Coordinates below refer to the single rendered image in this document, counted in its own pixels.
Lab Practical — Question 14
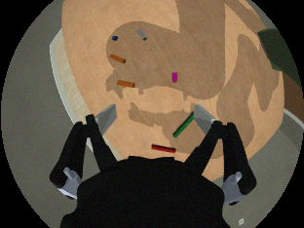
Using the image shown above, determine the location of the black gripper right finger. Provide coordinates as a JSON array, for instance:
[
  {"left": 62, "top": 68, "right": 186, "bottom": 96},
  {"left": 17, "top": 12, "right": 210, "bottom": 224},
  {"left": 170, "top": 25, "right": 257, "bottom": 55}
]
[{"left": 163, "top": 104, "right": 256, "bottom": 206}]

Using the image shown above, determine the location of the dark red rod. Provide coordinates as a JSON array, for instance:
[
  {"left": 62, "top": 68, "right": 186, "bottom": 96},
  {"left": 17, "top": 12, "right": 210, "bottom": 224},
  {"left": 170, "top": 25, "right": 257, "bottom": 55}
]
[{"left": 151, "top": 144, "right": 176, "bottom": 153}]

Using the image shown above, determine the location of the orange rod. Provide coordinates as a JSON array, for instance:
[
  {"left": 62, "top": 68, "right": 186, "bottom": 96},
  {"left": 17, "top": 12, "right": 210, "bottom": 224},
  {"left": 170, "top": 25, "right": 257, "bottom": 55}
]
[
  {"left": 117, "top": 81, "right": 134, "bottom": 88},
  {"left": 110, "top": 54, "right": 125, "bottom": 63}
]

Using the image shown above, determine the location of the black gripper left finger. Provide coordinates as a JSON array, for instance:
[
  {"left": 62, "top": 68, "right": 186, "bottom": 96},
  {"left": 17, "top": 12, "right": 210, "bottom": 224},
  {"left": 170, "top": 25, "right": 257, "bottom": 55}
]
[{"left": 50, "top": 104, "right": 134, "bottom": 200}]

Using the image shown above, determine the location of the green rod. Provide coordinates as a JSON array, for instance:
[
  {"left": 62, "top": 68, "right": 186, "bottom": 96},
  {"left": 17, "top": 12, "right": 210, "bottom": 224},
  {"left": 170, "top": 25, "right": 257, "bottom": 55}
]
[{"left": 173, "top": 112, "right": 194, "bottom": 138}]

